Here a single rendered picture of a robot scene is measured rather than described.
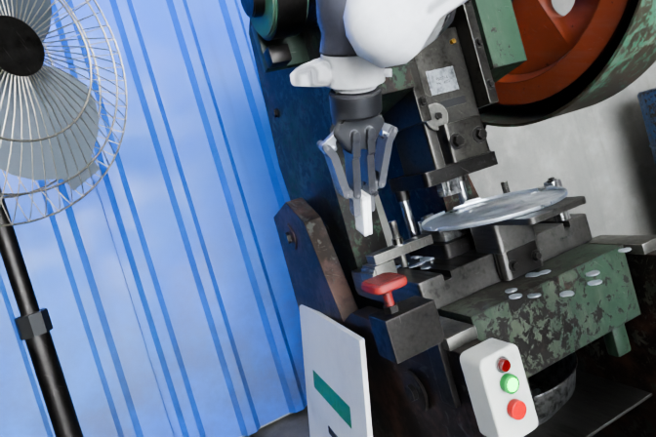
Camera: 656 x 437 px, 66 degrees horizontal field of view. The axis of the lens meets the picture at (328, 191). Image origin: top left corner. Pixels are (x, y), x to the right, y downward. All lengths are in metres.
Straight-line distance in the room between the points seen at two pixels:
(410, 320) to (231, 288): 1.38
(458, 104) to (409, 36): 0.57
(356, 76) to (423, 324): 0.40
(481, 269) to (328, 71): 0.53
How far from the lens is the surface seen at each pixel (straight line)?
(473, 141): 1.09
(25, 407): 2.18
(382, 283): 0.80
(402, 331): 0.82
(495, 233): 1.02
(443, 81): 1.11
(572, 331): 1.08
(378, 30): 0.56
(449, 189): 1.15
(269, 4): 1.03
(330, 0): 0.67
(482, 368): 0.80
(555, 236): 1.17
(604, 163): 3.37
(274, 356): 2.21
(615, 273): 1.15
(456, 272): 1.00
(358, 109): 0.70
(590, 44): 1.27
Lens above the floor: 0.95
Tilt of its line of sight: 2 degrees down
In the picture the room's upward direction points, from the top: 16 degrees counter-clockwise
